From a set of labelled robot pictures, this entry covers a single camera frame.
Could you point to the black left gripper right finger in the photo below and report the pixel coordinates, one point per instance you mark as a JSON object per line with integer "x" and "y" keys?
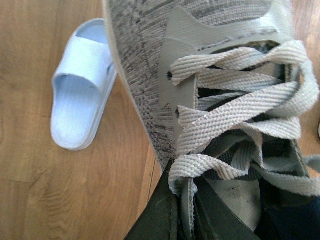
{"x": 213, "y": 218}

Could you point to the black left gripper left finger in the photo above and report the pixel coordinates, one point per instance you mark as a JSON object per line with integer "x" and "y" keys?
{"x": 159, "y": 220}

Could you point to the grey sneaker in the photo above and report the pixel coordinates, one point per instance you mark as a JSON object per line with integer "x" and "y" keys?
{"x": 220, "y": 86}

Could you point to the light blue slipper right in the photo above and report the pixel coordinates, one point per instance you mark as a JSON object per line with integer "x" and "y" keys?
{"x": 81, "y": 85}

